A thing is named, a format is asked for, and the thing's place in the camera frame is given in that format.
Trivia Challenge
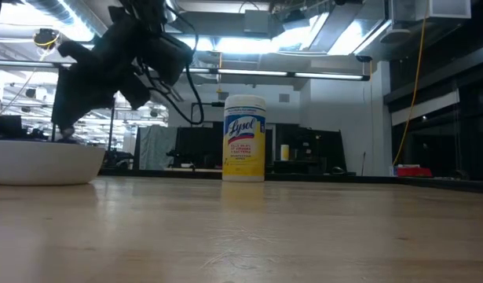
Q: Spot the grey ceiling box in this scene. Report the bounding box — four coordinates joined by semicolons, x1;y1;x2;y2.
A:
242;9;272;35

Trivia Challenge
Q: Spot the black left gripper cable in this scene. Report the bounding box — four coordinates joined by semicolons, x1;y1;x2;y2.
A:
146;6;206;127

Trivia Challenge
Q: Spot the white bowl with green inside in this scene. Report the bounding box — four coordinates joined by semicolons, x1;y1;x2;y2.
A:
0;138;107;186

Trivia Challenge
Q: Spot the white ceiling unit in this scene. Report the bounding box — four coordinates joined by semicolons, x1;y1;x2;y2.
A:
390;0;472;23

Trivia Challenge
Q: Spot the long LED light bar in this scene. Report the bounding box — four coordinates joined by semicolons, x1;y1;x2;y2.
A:
0;58;371;83

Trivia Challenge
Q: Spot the silver ceiling duct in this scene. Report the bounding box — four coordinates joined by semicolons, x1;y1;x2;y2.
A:
307;0;392;57

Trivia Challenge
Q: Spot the yellow Lysol wipes canister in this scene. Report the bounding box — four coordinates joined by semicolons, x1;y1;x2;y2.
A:
221;94;267;183

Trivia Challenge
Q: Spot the black aluminium table frame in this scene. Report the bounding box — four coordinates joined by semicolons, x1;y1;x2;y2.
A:
98;167;483;195

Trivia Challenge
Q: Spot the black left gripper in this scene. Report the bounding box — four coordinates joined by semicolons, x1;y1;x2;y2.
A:
51;5;168;139

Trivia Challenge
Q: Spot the yellow and black cable reel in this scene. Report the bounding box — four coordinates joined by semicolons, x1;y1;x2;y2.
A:
32;28;62;51

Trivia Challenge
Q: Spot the yellow hanging cable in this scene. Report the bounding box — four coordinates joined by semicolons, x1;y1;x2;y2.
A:
391;0;430;167

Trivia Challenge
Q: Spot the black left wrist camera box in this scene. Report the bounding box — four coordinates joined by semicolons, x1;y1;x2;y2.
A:
145;32;195;87

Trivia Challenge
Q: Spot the black monitor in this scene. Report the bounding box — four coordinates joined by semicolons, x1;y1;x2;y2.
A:
174;125;225;171

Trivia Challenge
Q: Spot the grey cloth cover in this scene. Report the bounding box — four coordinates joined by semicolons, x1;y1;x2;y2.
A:
137;124;179;171

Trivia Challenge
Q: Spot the red box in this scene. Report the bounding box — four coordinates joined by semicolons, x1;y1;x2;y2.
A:
395;166;434;179

